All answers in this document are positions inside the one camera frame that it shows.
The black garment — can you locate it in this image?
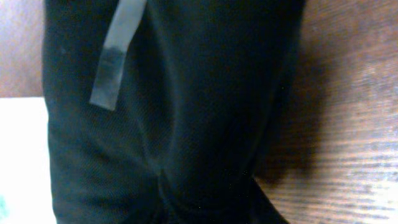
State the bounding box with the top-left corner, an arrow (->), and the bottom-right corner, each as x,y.
42,0 -> 305,224

